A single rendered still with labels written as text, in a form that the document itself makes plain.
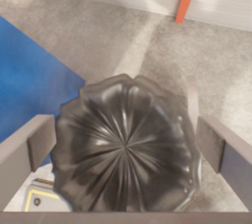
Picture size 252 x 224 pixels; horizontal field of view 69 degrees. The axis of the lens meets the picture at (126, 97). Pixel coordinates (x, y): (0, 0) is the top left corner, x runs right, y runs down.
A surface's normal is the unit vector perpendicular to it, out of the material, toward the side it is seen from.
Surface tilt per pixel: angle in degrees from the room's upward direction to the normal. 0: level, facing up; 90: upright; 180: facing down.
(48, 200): 0
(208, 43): 0
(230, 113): 0
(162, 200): 50
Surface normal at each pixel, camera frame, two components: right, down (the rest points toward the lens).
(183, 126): -0.18, 0.01
